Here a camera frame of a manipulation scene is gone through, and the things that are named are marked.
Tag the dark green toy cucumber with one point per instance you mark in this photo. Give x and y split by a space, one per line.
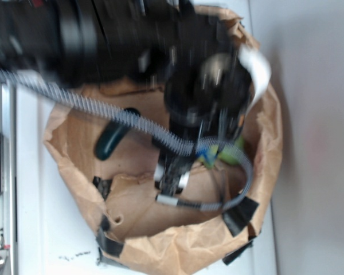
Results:
109 139

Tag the black tape piece right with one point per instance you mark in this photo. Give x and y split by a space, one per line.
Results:
238 217

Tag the black tape piece inside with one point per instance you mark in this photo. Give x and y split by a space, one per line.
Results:
103 186

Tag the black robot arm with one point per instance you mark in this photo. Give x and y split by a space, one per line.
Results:
76 42

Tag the aluminium frame rail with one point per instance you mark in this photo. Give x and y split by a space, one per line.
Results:
8 198

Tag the black tape piece bottom-left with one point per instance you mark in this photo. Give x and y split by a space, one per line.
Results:
108 246

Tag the brown paper bag tray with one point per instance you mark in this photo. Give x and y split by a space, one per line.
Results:
159 239

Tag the black tape piece bottom-right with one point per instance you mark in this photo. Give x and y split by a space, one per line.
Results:
230 257

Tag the green plush toy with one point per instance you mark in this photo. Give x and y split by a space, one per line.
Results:
209 156

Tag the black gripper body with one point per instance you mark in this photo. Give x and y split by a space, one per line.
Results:
207 98

